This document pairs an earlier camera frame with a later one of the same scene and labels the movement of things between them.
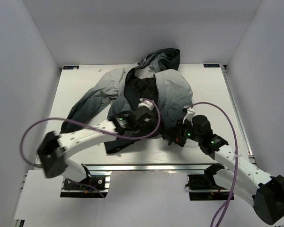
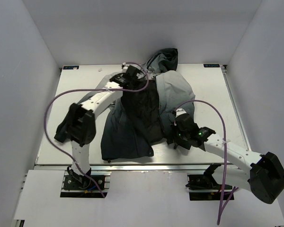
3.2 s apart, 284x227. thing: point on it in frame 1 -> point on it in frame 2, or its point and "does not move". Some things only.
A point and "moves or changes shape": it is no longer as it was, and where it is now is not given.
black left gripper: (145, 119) -> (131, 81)
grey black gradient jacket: (147, 98) moves or changes shape
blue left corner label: (70, 67) does not move
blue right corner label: (211, 65) does not move
